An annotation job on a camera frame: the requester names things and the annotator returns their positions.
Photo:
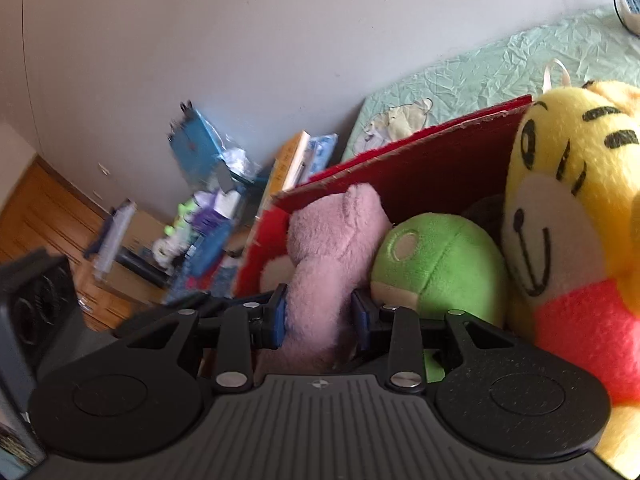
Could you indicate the yellow tiger plush toy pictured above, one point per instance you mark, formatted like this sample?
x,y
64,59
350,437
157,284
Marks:
x,y
575,220

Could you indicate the blue book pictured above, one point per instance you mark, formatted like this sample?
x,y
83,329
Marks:
x,y
320,152

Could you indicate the brown cardboard box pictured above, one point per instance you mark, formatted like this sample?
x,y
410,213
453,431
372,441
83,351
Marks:
x,y
130,255

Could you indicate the clear plastic bag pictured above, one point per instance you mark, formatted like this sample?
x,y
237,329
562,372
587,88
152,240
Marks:
x,y
239,162

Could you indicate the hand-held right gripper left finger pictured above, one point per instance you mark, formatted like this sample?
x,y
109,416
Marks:
x,y
277,320

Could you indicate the blue package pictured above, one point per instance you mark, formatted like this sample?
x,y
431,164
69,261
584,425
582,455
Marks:
x,y
195,145

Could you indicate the green plush toy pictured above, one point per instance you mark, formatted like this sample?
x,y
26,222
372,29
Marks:
x,y
440,265

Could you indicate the pink plush toy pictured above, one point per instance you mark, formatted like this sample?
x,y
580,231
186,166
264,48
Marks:
x,y
325,270

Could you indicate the white power strip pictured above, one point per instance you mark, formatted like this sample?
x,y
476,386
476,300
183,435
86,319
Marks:
x,y
631,7

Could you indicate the purple white package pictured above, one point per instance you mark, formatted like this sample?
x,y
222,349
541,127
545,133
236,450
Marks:
x,y
215,210

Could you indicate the yellow book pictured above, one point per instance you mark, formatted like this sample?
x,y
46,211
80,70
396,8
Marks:
x,y
287,165

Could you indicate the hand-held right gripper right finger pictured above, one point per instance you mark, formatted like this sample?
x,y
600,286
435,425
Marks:
x,y
362,322

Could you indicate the red cardboard box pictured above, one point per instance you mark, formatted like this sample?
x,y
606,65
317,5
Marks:
x,y
440,160

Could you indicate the cartoon printed bed sheet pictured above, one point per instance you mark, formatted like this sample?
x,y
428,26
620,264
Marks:
x,y
500,70

